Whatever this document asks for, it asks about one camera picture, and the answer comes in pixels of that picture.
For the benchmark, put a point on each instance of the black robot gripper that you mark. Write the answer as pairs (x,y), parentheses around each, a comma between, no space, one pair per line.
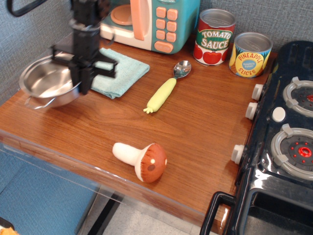
(83,57)

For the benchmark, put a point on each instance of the small stainless steel pot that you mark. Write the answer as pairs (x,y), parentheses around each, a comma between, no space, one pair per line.
(48,84)

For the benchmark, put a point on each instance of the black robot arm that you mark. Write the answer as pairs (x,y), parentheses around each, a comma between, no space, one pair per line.
(89,12)

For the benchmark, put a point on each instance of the light blue folded towel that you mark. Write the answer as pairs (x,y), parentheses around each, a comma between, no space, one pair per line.
(127,72)

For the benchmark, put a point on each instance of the teal toy microwave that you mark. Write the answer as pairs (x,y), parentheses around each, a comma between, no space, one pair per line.
(157,25)

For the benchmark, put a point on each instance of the plush brown mushroom toy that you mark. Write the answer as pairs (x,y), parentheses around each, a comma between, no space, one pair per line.
(149,163)

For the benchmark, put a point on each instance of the tomato sauce can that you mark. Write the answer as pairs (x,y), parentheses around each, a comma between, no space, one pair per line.
(214,33)

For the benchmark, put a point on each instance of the pineapple slices can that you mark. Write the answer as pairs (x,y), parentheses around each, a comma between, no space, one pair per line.
(250,54)

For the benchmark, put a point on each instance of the black toy stove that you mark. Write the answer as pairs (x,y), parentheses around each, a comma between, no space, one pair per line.
(274,184)

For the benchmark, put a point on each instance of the spoon with yellow-green handle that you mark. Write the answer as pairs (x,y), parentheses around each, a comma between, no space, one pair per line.
(181,69)

